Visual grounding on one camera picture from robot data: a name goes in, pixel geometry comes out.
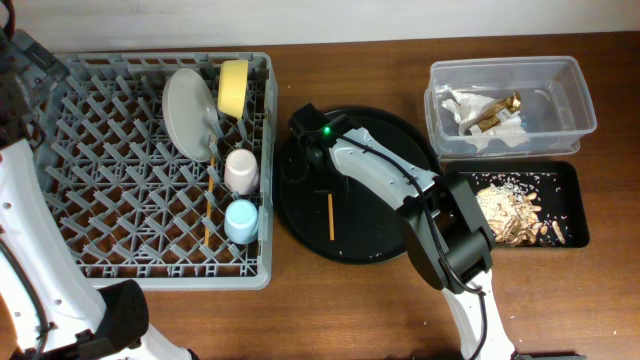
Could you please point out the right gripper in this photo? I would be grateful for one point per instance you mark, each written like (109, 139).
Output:
(323, 187)

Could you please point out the wooden chopstick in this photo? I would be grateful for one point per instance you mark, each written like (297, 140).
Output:
(331, 221)
(211, 182)

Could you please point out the pink cup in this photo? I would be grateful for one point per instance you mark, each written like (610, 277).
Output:
(241, 172)

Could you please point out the blue cup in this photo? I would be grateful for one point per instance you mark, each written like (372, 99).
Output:
(241, 222)

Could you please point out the yellow bowl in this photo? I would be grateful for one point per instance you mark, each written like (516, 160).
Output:
(233, 87)

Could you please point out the white napkin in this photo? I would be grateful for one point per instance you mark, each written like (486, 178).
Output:
(466, 107)

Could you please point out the grey plate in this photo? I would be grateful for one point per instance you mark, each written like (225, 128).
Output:
(188, 110)

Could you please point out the gold snack wrapper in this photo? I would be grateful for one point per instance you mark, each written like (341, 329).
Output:
(497, 113)

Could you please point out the food scraps and rice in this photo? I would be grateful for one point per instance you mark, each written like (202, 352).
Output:
(523, 209)

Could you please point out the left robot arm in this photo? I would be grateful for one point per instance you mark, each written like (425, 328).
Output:
(56, 312)

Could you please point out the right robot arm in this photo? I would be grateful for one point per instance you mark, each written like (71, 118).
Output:
(447, 237)

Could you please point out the grey dishwasher rack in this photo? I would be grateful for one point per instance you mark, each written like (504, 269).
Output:
(126, 202)

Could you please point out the round black tray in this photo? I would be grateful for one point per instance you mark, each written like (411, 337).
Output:
(367, 231)

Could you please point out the clear plastic bin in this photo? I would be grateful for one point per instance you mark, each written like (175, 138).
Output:
(556, 111)

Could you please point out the black rectangular bin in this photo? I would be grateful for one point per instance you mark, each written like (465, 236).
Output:
(571, 194)

